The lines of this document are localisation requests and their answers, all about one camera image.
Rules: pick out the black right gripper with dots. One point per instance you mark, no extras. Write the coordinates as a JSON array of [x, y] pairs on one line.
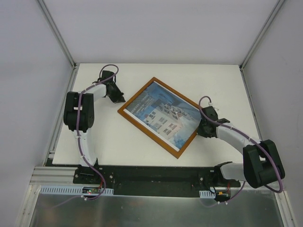
[[203, 128]]

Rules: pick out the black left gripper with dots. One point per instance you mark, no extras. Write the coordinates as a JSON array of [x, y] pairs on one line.
[[115, 93]]

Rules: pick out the wooden picture frame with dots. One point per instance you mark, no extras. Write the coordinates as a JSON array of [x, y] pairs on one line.
[[125, 114]]

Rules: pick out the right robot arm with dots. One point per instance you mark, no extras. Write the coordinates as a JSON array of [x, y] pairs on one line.
[[261, 165]]

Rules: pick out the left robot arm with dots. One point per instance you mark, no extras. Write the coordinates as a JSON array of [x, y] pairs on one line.
[[79, 116]]

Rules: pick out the left aluminium corner post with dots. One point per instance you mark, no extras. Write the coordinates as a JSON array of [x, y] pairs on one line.
[[57, 34]]

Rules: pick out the aluminium corner post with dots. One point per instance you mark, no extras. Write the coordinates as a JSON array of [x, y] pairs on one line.
[[266, 26], [57, 34]]

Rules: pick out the right white cable duct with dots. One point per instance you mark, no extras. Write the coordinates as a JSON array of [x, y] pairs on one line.
[[207, 194]]

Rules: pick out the white cable duct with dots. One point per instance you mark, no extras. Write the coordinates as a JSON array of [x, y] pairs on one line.
[[207, 194], [75, 190]]

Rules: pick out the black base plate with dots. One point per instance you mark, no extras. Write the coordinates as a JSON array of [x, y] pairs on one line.
[[154, 180]]

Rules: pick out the aluminium front rail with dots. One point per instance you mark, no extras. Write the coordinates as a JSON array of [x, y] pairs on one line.
[[53, 174]]

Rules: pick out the left white cable duct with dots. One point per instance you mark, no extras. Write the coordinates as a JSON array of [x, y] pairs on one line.
[[75, 190]]

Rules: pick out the right aluminium corner post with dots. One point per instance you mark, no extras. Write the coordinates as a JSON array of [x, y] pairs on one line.
[[266, 26]]

